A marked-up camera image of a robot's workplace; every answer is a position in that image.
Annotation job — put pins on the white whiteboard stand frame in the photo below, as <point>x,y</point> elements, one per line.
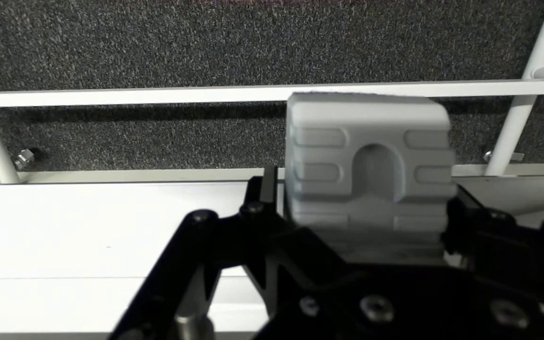
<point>159,95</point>

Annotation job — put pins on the white whiteboard pen tray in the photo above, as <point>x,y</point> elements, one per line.
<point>95,251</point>

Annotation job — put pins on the stand caster wheel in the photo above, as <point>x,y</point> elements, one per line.
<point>25,157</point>

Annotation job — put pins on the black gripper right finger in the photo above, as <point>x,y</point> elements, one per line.
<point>510,251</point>

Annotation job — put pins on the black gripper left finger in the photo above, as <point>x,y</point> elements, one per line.
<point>178,276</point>

